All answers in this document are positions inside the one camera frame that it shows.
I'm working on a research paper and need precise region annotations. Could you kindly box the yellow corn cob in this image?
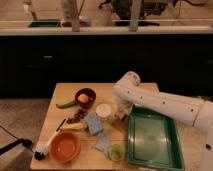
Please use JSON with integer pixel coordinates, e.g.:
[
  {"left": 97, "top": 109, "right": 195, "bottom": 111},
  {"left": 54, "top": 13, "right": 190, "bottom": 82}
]
[{"left": 62, "top": 122, "right": 87, "bottom": 131}]

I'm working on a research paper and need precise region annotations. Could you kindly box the red grape bunch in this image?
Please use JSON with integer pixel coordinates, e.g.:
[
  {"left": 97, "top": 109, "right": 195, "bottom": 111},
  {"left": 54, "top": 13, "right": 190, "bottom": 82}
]
[{"left": 66, "top": 108, "right": 87, "bottom": 124}]

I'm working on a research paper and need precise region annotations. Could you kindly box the light blue cloth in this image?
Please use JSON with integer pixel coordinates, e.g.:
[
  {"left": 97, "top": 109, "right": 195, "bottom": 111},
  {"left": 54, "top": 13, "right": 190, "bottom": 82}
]
[{"left": 95, "top": 132, "right": 111, "bottom": 153}]

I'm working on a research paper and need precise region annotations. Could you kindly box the dark cabinet counter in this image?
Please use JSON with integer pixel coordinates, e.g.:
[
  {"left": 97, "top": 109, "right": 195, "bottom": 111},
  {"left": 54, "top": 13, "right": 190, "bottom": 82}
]
[{"left": 0, "top": 28, "right": 213, "bottom": 98}]

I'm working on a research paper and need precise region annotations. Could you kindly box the whiteboard eraser block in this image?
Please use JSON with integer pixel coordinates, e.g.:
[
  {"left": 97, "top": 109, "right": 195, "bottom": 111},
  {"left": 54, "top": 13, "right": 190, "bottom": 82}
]
[{"left": 115, "top": 113, "right": 128, "bottom": 122}]

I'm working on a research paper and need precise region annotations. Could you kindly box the white cup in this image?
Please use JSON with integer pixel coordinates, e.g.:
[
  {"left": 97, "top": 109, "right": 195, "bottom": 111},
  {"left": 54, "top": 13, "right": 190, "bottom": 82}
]
[{"left": 96, "top": 103, "right": 112, "bottom": 121}]

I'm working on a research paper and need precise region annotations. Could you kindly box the orange fruit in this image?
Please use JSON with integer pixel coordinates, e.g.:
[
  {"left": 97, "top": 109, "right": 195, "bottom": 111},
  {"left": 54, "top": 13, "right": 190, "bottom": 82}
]
[{"left": 78, "top": 94, "right": 89, "bottom": 104}]

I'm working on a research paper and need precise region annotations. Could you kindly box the dark brown bowl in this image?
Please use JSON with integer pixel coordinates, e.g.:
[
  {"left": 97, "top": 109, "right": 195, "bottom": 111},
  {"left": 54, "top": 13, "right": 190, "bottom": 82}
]
[{"left": 75, "top": 88, "right": 96, "bottom": 108}]

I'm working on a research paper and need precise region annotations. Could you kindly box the green plastic tray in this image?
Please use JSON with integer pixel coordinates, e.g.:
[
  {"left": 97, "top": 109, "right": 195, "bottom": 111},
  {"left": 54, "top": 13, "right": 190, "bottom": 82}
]
[{"left": 127, "top": 106, "right": 185, "bottom": 171}]

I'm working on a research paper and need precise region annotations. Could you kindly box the green chili pepper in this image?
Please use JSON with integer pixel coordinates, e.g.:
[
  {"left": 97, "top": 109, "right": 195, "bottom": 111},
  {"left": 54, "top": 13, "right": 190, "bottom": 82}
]
[{"left": 56, "top": 100, "right": 77, "bottom": 109}]

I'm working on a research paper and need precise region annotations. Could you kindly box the blue sponge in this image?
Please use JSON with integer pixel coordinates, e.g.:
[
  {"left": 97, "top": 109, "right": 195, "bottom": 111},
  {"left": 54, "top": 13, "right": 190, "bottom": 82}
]
[{"left": 84, "top": 113, "right": 103, "bottom": 135}]

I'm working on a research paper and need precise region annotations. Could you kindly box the orange bowl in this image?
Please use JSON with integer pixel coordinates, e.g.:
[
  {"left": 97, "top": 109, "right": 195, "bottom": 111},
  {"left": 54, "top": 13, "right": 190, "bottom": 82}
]
[{"left": 49, "top": 131, "right": 81, "bottom": 164}]

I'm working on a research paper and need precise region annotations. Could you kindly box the black cable on floor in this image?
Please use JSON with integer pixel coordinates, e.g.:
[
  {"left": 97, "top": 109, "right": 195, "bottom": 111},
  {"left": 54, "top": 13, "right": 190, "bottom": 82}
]
[{"left": 0, "top": 125, "right": 35, "bottom": 157}]

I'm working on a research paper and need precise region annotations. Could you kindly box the green cup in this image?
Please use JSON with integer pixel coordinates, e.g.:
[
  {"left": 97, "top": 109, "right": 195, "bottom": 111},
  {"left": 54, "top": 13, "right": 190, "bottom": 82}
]
[{"left": 108, "top": 144, "right": 124, "bottom": 162}]

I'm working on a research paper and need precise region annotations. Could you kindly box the white dish brush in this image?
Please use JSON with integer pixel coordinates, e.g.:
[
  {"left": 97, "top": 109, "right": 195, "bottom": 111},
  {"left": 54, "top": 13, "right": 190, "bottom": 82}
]
[{"left": 34, "top": 119, "right": 66, "bottom": 161}]

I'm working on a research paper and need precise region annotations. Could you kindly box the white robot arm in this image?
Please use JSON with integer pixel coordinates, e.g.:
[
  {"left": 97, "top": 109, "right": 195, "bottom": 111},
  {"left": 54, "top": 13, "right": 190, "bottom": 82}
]
[{"left": 113, "top": 71, "right": 213, "bottom": 171}]

